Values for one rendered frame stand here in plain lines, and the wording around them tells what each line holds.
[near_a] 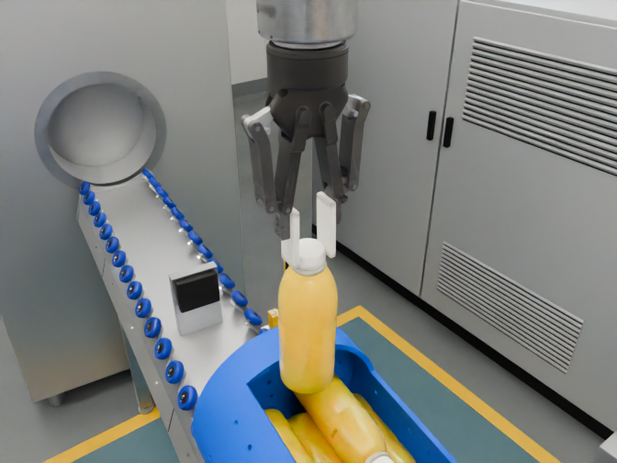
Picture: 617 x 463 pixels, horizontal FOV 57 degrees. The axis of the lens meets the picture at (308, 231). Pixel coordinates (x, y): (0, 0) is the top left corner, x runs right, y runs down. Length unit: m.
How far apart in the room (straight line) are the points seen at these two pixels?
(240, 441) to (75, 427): 1.74
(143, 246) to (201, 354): 0.47
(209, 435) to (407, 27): 1.89
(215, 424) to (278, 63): 0.49
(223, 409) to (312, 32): 0.51
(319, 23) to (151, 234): 1.24
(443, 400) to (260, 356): 1.71
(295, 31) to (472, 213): 1.91
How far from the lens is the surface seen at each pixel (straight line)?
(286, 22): 0.49
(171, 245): 1.60
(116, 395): 2.52
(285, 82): 0.52
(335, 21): 0.50
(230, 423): 0.78
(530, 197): 2.16
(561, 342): 2.32
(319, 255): 0.62
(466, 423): 2.38
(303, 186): 1.40
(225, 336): 1.28
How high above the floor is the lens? 1.78
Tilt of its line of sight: 32 degrees down
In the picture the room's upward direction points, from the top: straight up
